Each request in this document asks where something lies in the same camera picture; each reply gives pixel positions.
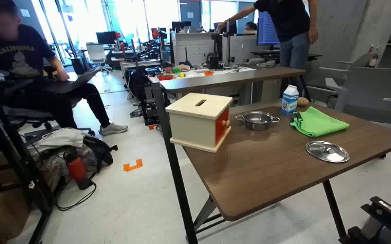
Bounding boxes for wooden drawer red front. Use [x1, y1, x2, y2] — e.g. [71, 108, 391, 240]
[215, 107, 232, 142]

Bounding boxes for wooden box with slot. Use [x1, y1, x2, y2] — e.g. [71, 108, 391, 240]
[164, 92, 235, 153]

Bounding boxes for red tray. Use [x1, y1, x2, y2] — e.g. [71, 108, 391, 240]
[156, 72, 177, 82]

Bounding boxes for long wooden desk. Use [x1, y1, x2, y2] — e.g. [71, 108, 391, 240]
[148, 66, 307, 93]

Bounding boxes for small steel pot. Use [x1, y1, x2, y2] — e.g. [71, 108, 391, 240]
[235, 110, 281, 131]

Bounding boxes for black metal table leg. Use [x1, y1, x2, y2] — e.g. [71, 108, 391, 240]
[158, 85, 200, 244]
[322, 179, 350, 244]

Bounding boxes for white pegboard partition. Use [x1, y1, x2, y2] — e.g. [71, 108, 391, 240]
[172, 31, 258, 67]

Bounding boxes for orange floor tape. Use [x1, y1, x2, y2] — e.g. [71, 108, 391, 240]
[122, 157, 144, 173]

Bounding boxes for white blue milk carton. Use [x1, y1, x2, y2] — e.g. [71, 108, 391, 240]
[280, 84, 300, 116]

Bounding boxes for black backpack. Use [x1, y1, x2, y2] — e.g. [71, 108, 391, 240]
[83, 134, 120, 168]

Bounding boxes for distant seated person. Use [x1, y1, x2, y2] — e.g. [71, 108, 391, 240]
[244, 20, 258, 35]

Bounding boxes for blue monitor screen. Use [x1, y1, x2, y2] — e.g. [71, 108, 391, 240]
[255, 11, 281, 46]

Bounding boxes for white swivel chair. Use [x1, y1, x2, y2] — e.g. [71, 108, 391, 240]
[86, 42, 114, 74]

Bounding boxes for green cloth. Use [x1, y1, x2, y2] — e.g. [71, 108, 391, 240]
[289, 105, 350, 138]

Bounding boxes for black monitor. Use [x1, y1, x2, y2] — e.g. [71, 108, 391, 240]
[95, 30, 120, 46]

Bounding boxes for red bottle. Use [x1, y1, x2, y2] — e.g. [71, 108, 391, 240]
[65, 154, 92, 191]

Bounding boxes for dark laptop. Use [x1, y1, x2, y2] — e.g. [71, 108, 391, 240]
[45, 66, 103, 95]

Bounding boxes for steel pot lid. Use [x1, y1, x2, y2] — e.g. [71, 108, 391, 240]
[304, 139, 352, 164]

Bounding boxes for white clothing heap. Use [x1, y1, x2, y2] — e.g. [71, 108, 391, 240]
[31, 127, 90, 154]

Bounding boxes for standing person black shirt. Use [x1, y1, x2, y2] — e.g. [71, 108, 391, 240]
[216, 0, 320, 70]

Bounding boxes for black office chair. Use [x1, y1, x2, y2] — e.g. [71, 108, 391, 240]
[3, 105, 95, 137]

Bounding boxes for grey chair with label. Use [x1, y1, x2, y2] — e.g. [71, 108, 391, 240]
[310, 53, 391, 133]

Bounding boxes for seated person black shirt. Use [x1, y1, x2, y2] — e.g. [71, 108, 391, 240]
[0, 0, 129, 137]

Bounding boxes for spray bottle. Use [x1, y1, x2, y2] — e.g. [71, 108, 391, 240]
[367, 43, 382, 69]

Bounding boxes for black metal rack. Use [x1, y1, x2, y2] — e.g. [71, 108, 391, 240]
[0, 77, 57, 244]

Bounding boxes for cardboard box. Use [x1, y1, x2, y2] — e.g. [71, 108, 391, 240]
[0, 188, 30, 244]

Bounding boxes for black floor cable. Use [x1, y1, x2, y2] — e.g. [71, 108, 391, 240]
[54, 180, 98, 213]

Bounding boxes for black clamp mount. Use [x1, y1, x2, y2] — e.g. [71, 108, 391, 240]
[346, 195, 391, 244]

